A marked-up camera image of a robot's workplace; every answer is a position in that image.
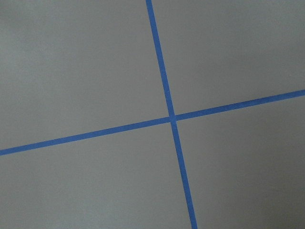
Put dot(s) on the brown paper table cover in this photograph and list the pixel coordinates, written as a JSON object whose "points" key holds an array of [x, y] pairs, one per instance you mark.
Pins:
{"points": [[70, 67]]}

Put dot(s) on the blue tape line lengthwise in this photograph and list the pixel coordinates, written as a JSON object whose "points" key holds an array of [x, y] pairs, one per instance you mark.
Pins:
{"points": [[171, 114]]}

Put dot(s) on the blue tape line crosswise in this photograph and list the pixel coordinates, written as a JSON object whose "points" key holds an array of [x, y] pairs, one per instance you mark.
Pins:
{"points": [[179, 117]]}

